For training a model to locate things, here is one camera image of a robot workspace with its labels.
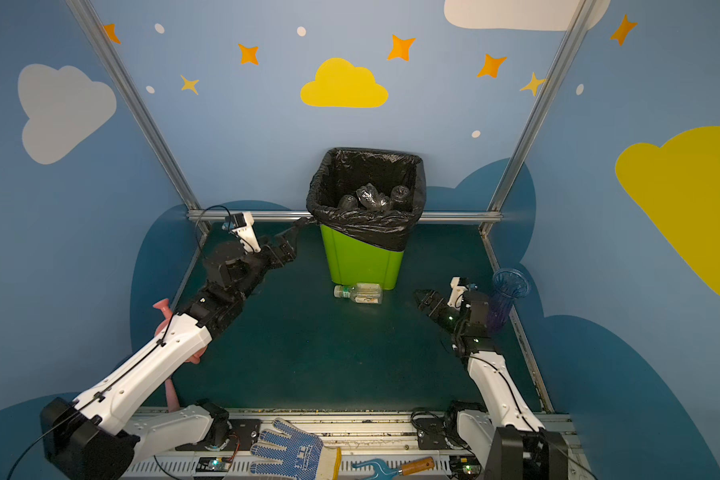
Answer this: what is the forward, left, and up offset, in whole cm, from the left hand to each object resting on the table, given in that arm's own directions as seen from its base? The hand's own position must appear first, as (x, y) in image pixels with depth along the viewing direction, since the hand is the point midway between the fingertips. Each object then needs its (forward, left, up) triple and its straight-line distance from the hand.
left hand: (286, 231), depth 71 cm
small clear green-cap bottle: (+2, -19, -30) cm, 36 cm away
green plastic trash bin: (+8, -16, -21) cm, 28 cm away
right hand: (-4, -38, -21) cm, 43 cm away
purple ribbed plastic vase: (-2, -61, -19) cm, 64 cm away
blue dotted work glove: (-42, -5, -34) cm, 55 cm away
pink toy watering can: (-7, +39, -24) cm, 47 cm away
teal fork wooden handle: (-45, -25, -36) cm, 62 cm away
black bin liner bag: (+32, -12, -5) cm, 35 cm away
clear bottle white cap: (+22, -21, -7) cm, 31 cm away
